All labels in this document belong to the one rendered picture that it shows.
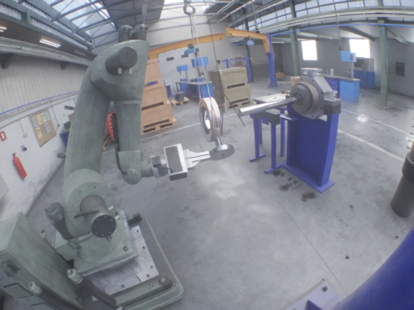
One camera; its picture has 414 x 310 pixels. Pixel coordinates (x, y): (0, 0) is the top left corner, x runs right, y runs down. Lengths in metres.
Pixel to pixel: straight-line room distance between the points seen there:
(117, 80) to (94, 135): 0.43
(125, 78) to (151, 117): 4.43
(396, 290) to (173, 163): 1.26
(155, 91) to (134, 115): 4.23
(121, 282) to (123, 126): 1.14
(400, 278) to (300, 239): 1.51
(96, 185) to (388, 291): 1.21
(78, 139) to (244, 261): 1.63
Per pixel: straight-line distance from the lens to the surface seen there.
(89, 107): 1.29
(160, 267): 1.47
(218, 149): 1.28
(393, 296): 0.51
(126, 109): 1.17
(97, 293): 1.26
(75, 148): 1.29
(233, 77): 6.25
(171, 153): 1.27
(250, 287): 1.62
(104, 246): 1.28
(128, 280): 1.51
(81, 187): 1.02
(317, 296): 1.63
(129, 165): 1.24
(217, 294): 1.62
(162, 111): 5.44
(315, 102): 2.04
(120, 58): 0.90
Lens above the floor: 1.53
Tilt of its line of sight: 27 degrees down
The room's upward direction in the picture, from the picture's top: 11 degrees counter-clockwise
